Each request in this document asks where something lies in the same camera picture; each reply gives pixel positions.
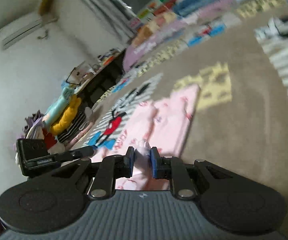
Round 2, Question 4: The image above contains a pink fox print garment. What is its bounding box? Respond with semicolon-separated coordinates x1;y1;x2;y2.
91;84;200;191

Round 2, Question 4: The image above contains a pink folded garment bottom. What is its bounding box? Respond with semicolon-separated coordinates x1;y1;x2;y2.
66;121;94;150

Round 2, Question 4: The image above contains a red folded garment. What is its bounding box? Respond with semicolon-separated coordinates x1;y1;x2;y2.
42;128;57;150

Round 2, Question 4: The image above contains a black striped folded garment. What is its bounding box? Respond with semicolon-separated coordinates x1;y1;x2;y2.
57;111;86;143

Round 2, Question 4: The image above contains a yellow folded knit garment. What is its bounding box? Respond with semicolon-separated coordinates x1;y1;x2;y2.
49;94;82;136

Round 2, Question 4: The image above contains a teal folded blanket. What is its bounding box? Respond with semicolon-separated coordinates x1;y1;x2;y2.
42;87;74;129

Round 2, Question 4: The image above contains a brown Mickey Mouse blanket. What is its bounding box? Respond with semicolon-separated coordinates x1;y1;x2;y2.
77;0;288;237

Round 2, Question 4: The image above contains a grey window curtain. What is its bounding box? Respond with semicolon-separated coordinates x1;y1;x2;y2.
81;0;134;43

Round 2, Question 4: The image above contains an orange cartoon pillow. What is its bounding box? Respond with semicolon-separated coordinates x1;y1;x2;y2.
131;11;177;48

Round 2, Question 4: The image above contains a purple floral bedsheet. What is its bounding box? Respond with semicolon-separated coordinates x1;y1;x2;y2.
122;0;237;72

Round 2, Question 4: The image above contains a white wall air conditioner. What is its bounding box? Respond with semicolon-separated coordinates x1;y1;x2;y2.
0;12;43;50

